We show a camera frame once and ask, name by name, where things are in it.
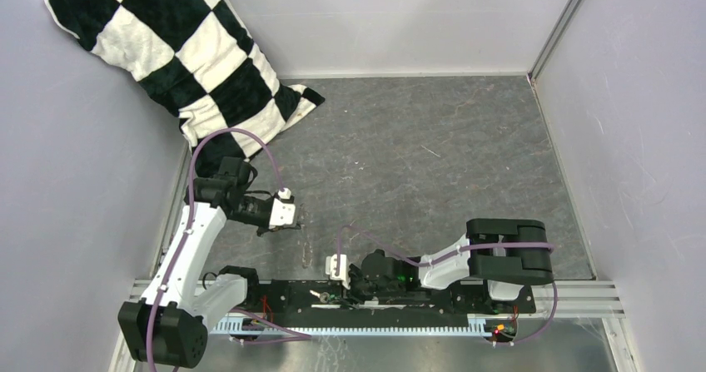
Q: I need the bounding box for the metal key organizer plate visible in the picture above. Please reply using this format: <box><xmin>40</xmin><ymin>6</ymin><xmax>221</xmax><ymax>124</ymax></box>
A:
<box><xmin>297</xmin><ymin>205</ymin><xmax>313</xmax><ymax>269</ymax></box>

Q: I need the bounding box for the aluminium frame rail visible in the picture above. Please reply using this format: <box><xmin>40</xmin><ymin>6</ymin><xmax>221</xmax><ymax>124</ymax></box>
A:
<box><xmin>128</xmin><ymin>280</ymin><xmax>625</xmax><ymax>319</ymax></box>

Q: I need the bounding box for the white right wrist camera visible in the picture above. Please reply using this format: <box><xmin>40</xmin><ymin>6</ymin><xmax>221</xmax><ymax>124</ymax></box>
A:
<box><xmin>325</xmin><ymin>254</ymin><xmax>351</xmax><ymax>290</ymax></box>

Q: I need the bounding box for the aluminium corner profile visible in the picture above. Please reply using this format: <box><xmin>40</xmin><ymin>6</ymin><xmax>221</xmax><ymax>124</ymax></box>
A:
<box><xmin>527</xmin><ymin>0</ymin><xmax>584</xmax><ymax>86</ymax></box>

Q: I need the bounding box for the black and white checkered pillow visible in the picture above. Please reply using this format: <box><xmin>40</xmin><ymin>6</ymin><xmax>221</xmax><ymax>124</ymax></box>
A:
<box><xmin>45</xmin><ymin>0</ymin><xmax>324</xmax><ymax>176</ymax></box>

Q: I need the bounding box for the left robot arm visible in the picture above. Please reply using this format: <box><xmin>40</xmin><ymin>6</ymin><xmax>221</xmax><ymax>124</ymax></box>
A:
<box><xmin>117</xmin><ymin>157</ymin><xmax>297</xmax><ymax>368</ymax></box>

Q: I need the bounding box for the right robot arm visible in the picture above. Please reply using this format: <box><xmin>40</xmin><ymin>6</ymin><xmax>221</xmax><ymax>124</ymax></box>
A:
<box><xmin>327</xmin><ymin>218</ymin><xmax>554</xmax><ymax>312</ymax></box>

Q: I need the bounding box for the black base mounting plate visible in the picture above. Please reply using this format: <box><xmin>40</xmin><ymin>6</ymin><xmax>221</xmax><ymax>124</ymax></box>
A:
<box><xmin>237</xmin><ymin>280</ymin><xmax>537</xmax><ymax>328</ymax></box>

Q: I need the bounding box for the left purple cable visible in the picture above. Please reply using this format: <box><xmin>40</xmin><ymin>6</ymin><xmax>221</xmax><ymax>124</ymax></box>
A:
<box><xmin>144</xmin><ymin>127</ymin><xmax>313</xmax><ymax>372</ymax></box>

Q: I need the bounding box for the key with green tag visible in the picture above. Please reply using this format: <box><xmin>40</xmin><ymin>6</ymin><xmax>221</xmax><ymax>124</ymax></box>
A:
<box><xmin>309</xmin><ymin>290</ymin><xmax>345</xmax><ymax>307</ymax></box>

